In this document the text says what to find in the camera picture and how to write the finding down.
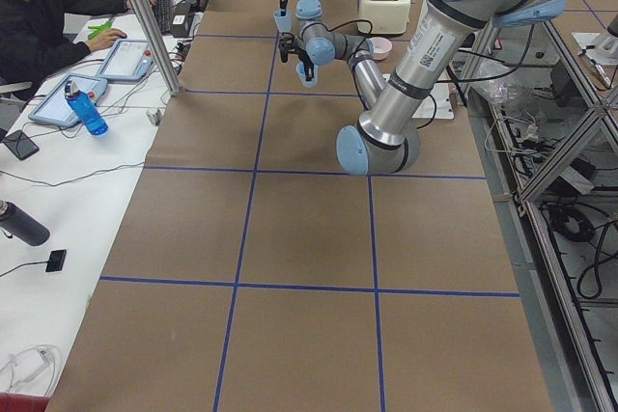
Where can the light blue cup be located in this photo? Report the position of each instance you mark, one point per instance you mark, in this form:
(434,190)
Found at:
(301,77)
(283,21)

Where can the pink bowl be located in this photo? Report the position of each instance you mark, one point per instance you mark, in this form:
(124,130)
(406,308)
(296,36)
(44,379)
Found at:
(381,47)

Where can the cream toaster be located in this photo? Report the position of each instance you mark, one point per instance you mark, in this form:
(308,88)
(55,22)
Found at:
(383,18)

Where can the black keyboard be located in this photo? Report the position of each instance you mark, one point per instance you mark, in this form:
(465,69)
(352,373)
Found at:
(163,15)

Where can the teach pendant far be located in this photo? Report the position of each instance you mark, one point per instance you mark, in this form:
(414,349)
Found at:
(127,61)

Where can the blue water bottle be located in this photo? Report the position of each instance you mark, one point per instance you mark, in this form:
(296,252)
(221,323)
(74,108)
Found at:
(84,109)

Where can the person in black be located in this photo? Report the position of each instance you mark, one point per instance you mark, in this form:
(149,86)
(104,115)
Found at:
(33,44)

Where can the black smartphone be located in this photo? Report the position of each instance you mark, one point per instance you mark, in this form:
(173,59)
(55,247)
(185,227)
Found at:
(20,145)

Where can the black thermos bottle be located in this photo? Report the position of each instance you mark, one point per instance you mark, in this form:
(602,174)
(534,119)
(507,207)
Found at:
(20,224)

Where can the safety glasses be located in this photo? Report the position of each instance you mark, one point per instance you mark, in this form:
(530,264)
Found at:
(33,371)

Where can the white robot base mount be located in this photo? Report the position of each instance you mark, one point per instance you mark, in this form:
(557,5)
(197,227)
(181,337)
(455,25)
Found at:
(437,104)

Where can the aluminium frame post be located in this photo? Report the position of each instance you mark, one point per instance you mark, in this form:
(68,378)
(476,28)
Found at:
(146,19)

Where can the aluminium side frame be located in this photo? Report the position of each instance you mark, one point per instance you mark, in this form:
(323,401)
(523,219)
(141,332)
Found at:
(544,104)

